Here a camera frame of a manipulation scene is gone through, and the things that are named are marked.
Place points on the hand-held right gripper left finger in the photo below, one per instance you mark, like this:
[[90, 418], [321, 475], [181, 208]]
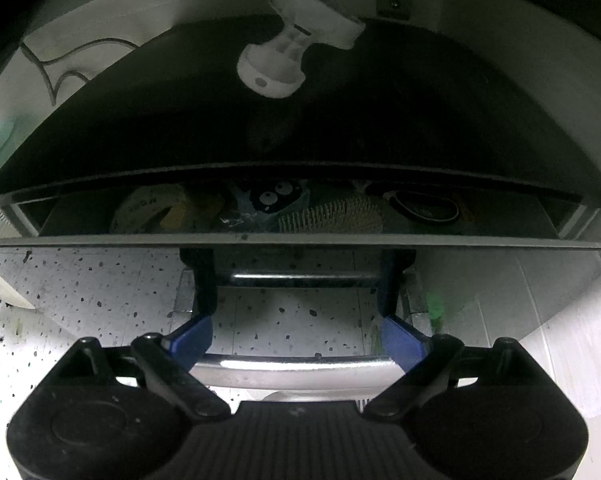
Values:
[[195, 334]]

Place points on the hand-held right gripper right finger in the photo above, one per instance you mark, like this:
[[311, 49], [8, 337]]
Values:
[[403, 341]]

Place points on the wooden hair brush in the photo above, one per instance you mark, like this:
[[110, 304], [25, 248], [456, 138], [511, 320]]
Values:
[[340, 214]]

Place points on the black oval case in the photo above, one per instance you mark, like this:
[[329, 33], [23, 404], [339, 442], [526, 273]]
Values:
[[425, 207]]

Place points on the yellow round tape roll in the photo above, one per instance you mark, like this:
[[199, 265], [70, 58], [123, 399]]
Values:
[[145, 207]]

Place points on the light blue cartoon packet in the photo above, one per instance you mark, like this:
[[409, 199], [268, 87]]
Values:
[[275, 195]]

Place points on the white drain fitting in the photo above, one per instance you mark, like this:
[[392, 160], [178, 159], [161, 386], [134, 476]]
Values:
[[293, 45]]

